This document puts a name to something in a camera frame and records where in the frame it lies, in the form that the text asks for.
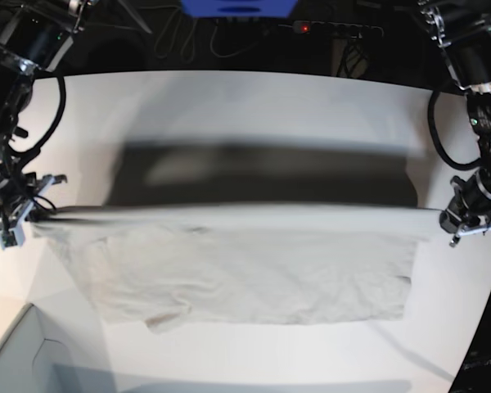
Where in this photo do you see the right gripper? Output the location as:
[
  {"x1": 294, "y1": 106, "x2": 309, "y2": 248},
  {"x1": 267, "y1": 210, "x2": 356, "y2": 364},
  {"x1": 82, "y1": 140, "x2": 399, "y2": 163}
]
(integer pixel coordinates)
[{"x1": 0, "y1": 174, "x2": 67, "y2": 231}]

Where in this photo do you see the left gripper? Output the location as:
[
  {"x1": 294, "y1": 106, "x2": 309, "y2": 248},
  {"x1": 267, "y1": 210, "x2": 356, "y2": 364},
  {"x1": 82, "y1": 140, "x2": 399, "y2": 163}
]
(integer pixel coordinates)
[{"x1": 439, "y1": 208, "x2": 491, "y2": 248}]

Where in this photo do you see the light grey t-shirt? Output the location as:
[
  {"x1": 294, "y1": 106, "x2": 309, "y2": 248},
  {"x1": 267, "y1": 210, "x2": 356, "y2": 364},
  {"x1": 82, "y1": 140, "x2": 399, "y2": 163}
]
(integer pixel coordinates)
[{"x1": 34, "y1": 144, "x2": 439, "y2": 332}]

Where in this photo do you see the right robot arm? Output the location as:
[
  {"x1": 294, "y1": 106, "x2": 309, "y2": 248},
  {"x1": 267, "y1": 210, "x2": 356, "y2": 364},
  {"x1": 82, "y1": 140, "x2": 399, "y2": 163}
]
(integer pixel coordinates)
[{"x1": 0, "y1": 1, "x2": 97, "y2": 246}]

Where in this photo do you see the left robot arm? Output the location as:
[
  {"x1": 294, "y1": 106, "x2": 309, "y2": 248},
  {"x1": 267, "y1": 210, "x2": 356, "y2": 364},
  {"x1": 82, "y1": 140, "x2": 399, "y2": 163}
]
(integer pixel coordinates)
[{"x1": 416, "y1": 1, "x2": 491, "y2": 246}]

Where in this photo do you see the white cardboard box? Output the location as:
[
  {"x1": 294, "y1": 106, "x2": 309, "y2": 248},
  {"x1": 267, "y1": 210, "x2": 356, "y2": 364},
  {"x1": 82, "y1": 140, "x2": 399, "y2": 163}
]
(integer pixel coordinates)
[{"x1": 0, "y1": 304, "x2": 117, "y2": 392}]

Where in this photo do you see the black power strip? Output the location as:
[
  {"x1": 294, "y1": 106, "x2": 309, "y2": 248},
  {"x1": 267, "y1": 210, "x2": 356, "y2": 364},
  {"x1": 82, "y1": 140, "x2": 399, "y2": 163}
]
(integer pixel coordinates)
[{"x1": 279, "y1": 20, "x2": 385, "y2": 39}]

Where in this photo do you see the blue box at top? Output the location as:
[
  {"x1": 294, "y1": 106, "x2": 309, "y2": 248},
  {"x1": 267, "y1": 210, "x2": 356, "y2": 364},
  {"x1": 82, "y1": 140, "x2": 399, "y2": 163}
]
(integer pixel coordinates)
[{"x1": 181, "y1": 0, "x2": 298, "y2": 18}]

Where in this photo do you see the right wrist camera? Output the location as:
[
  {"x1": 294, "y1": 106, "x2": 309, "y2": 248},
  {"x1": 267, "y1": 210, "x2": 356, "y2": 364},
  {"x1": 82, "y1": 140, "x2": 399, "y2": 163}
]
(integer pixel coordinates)
[{"x1": 0, "y1": 225, "x2": 25, "y2": 250}]

